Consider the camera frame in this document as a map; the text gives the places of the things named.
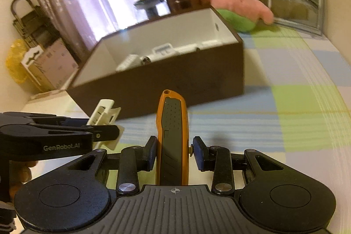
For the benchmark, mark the person's left hand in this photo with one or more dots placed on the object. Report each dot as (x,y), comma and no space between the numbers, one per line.
(19,174)

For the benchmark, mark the pink starfish plush toy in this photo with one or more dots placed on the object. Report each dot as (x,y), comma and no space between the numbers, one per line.
(242,15)

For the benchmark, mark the silver picture frame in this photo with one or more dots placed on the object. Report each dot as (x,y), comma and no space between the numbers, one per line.
(304,15)

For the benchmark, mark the black folding rack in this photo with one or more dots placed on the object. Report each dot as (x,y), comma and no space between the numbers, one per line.
(35,28)

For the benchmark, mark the black round stand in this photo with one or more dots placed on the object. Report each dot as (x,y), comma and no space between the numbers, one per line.
(149,7)

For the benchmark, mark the brown cardboard storage box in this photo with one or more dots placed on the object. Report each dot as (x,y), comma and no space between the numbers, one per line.
(114,69)

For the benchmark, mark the yellow plastic bag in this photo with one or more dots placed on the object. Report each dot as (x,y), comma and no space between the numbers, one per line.
(13,61)

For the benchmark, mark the white wifi router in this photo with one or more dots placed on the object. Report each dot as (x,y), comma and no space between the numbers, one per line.
(167,50)

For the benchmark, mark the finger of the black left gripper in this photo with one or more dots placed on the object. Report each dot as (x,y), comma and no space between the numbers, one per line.
(41,118)
(34,131)

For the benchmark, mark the cardboard shipping box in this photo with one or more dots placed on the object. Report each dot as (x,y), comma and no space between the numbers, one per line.
(50,68)

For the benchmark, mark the checked bed sheet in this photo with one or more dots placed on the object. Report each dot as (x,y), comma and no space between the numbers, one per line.
(296,109)

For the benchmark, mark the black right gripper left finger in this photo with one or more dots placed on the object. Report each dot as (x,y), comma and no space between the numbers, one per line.
(89,173)

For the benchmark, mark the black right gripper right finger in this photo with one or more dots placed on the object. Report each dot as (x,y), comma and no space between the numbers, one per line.
(222,163)

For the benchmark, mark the cream hair claw clip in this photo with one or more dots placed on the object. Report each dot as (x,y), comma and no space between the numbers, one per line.
(105,121)

